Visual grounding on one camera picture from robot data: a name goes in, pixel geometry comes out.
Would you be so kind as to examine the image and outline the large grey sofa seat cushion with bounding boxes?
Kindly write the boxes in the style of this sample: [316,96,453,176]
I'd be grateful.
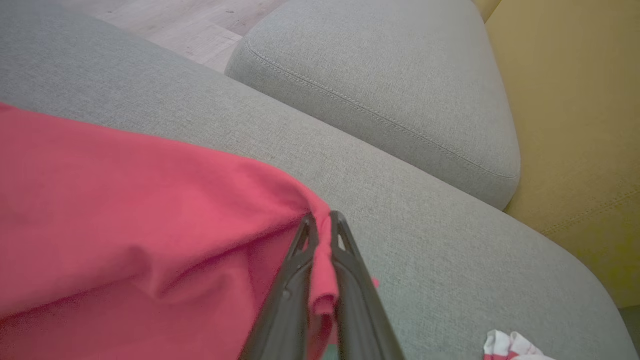
[0,0,638,360]

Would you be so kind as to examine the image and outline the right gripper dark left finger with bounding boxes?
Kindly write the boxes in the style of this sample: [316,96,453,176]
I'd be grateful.
[240,212,319,360]

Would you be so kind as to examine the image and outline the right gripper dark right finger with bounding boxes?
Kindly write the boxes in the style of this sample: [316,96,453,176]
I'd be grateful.
[329,210,406,360]

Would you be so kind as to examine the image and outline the red basketball jersey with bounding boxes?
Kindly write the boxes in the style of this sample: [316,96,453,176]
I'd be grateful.
[0,102,381,360]

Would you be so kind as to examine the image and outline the yellow sofa backrest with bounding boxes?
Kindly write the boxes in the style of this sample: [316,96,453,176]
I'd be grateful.
[472,0,640,308]

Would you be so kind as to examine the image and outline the small grey sofa seat cushion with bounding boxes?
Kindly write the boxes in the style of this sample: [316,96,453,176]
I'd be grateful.
[225,0,522,211]

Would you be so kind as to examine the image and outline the red shorts with white trim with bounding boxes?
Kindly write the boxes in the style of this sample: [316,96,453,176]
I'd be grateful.
[483,329,556,360]

